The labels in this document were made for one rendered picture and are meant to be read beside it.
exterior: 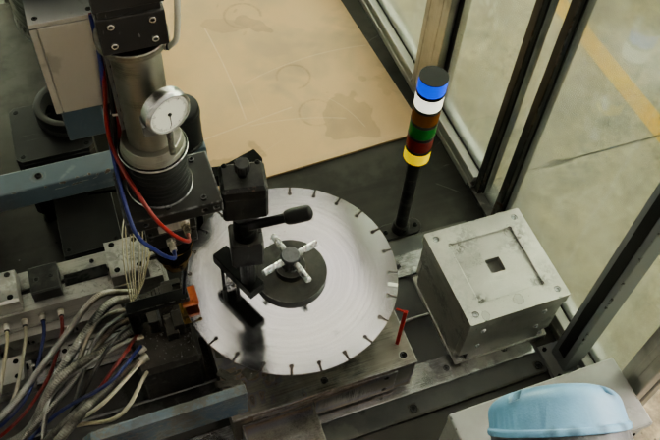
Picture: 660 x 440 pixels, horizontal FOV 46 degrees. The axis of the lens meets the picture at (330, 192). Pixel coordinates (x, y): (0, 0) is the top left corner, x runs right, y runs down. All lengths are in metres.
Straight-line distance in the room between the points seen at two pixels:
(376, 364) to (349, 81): 0.72
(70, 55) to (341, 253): 0.57
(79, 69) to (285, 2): 1.14
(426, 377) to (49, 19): 0.85
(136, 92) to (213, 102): 0.91
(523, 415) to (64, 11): 0.55
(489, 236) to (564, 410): 0.70
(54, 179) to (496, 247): 0.71
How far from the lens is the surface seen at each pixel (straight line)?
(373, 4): 1.88
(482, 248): 1.33
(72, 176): 1.22
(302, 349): 1.14
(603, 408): 0.69
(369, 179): 1.57
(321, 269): 1.19
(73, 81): 0.85
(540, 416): 0.67
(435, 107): 1.21
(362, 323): 1.16
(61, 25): 0.80
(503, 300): 1.28
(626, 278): 1.16
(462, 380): 1.37
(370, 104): 1.70
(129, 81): 0.78
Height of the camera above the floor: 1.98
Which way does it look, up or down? 53 degrees down
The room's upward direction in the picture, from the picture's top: 5 degrees clockwise
